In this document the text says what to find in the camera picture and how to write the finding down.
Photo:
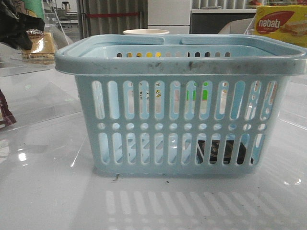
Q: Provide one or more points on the clear acrylic display shelf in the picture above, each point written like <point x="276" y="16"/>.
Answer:
<point x="34" y="92"/>
<point x="290" y="32"/>

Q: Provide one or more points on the plate with food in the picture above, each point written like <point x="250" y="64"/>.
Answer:
<point x="254" y="3"/>

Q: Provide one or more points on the white drawer cabinet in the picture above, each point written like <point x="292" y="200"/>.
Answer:
<point x="171" y="15"/>

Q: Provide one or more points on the light blue plastic basket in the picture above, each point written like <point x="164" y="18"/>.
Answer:
<point x="132" y="90"/>

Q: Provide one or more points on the clear acrylic left display shelf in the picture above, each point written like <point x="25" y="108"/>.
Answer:
<point x="34" y="92"/>

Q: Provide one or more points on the clear acrylic right display shelf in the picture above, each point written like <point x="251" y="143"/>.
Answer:
<point x="290" y="32"/>

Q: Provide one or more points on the green cartoon snack bag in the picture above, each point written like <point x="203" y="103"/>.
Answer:
<point x="32" y="8"/>

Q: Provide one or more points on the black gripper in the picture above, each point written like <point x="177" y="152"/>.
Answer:
<point x="14" y="26"/>

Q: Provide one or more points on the dark brown snack packet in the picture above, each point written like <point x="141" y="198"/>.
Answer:
<point x="6" y="117"/>

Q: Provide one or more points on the red barrier belt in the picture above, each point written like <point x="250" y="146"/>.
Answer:
<point x="109" y="15"/>

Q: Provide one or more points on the yellow nabati wafer box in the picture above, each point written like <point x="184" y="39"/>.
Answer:
<point x="289" y="13"/>

